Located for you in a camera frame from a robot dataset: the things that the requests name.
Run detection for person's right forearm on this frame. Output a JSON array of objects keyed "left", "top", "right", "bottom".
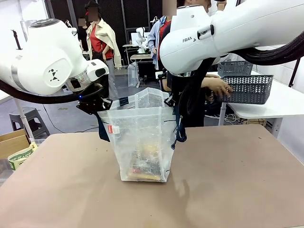
[{"left": 200, "top": 78, "right": 220, "bottom": 90}]

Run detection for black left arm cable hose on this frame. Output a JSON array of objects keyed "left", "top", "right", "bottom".
[{"left": 0, "top": 79, "right": 103, "bottom": 105}]

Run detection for black floor cable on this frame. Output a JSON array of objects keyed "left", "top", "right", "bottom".
[{"left": 75, "top": 127, "right": 99, "bottom": 133}]

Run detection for white side table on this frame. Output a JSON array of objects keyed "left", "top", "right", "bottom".
[{"left": 204, "top": 70, "right": 304, "bottom": 126}]

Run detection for clear plastic floor container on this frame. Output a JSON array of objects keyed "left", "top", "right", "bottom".
[{"left": 127, "top": 62, "right": 140, "bottom": 88}]

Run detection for black slanted stand pole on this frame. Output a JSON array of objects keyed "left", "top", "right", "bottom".
[{"left": 288, "top": 58, "right": 301, "bottom": 87}]

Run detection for grey step stool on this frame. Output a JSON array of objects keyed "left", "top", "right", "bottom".
[{"left": 9, "top": 107, "right": 50, "bottom": 140}]

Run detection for background person black shirt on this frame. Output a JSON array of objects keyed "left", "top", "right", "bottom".
[{"left": 77, "top": 18, "right": 89, "bottom": 52}]

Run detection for grey lattice plastic basket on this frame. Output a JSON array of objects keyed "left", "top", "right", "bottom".
[{"left": 217, "top": 60, "right": 254, "bottom": 78}]

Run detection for white desk with leg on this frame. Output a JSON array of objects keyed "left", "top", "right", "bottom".
[{"left": 0, "top": 89, "right": 35, "bottom": 145}]

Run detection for green printed paper sack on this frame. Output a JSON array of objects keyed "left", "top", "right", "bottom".
[{"left": 8, "top": 142, "right": 38, "bottom": 171}]

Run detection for mannequin with cream jacket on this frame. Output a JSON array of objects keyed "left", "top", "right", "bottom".
[{"left": 85, "top": 0, "right": 122, "bottom": 100}]

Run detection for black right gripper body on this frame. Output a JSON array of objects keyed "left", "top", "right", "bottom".
[{"left": 158, "top": 71, "right": 182, "bottom": 98}]

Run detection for brown cardboard box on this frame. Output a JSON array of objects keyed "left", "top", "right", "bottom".
[{"left": 0, "top": 129, "right": 30, "bottom": 160}]

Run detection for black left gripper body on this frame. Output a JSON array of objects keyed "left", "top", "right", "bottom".
[{"left": 76, "top": 83, "right": 105, "bottom": 115}]

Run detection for white cables under table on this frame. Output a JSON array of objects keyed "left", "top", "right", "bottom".
[{"left": 224, "top": 114, "right": 238, "bottom": 124}]

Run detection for grey herringbone plastic basket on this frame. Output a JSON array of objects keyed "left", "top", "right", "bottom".
[{"left": 220, "top": 75, "right": 274, "bottom": 105}]

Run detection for wooden background desk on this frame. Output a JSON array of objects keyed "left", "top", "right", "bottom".
[{"left": 130, "top": 54, "right": 153, "bottom": 81}]

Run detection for person in black shirt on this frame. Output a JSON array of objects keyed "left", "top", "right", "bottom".
[{"left": 163, "top": 0, "right": 226, "bottom": 128}]

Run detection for person's right hand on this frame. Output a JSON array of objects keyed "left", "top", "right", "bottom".
[{"left": 210, "top": 78, "right": 235, "bottom": 103}]

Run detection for translucent white shopping bag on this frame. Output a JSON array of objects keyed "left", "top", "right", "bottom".
[{"left": 96, "top": 87, "right": 188, "bottom": 183}]

